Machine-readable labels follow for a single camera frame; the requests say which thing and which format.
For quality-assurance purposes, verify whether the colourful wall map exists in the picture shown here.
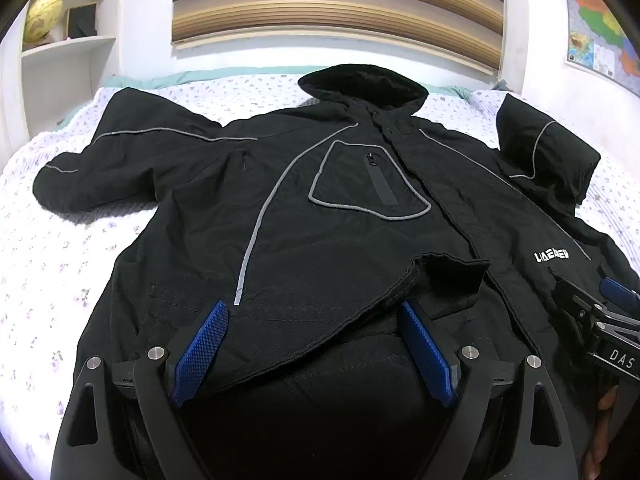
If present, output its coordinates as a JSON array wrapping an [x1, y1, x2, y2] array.
[[560, 0, 640, 97]]

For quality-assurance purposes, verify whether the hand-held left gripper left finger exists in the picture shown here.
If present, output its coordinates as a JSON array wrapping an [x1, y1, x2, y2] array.
[[52, 300, 231, 480]]

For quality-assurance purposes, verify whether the green bed sheet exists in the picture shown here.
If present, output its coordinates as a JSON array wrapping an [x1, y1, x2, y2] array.
[[57, 66, 476, 126]]

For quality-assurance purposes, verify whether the white wall shelf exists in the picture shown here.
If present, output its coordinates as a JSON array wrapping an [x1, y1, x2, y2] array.
[[19, 0, 124, 128]]

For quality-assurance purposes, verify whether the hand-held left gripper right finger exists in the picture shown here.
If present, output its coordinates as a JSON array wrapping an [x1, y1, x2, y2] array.
[[400, 300, 584, 480]]

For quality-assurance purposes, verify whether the black picture frame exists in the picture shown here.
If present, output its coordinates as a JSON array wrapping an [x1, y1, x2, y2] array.
[[63, 2, 99, 40]]

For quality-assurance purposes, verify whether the person's right hand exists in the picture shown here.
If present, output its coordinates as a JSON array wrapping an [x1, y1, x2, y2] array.
[[582, 384, 622, 480]]

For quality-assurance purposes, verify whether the yellow globe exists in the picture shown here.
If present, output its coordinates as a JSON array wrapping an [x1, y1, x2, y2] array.
[[25, 0, 65, 44]]

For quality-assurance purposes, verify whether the white floral bedspread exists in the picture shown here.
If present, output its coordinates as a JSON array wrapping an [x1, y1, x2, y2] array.
[[0, 72, 640, 480]]

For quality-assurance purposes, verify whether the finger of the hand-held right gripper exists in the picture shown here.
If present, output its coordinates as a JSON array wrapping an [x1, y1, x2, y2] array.
[[552, 279, 607, 333], [599, 276, 640, 312]]

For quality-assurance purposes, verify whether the black hooded jacket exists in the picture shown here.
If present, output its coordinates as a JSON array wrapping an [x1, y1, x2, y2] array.
[[32, 62, 640, 480]]

